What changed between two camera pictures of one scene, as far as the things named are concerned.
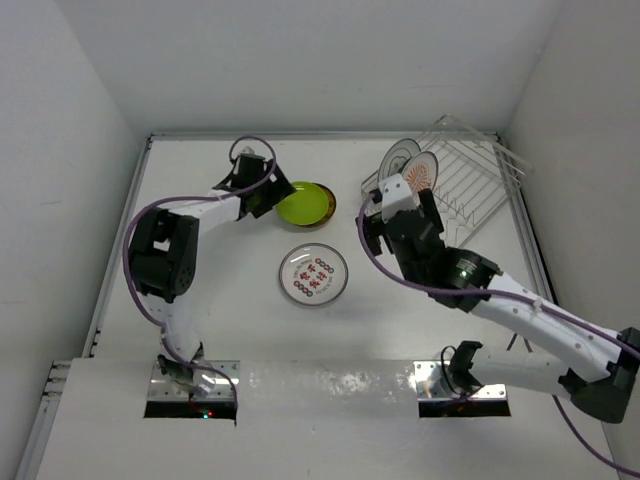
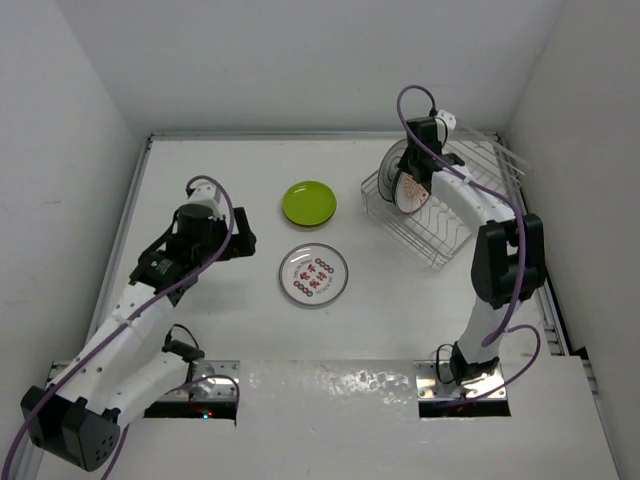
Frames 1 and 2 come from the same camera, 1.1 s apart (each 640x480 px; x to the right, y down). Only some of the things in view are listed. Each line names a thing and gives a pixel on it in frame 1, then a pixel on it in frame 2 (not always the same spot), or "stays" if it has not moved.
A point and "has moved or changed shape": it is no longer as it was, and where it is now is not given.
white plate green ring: [396, 157] stays
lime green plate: [306, 206] has moved or changed shape
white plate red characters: [313, 274] stays
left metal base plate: [162, 388] stays
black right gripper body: [373, 226] → [405, 162]
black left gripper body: [270, 192] → [237, 245]
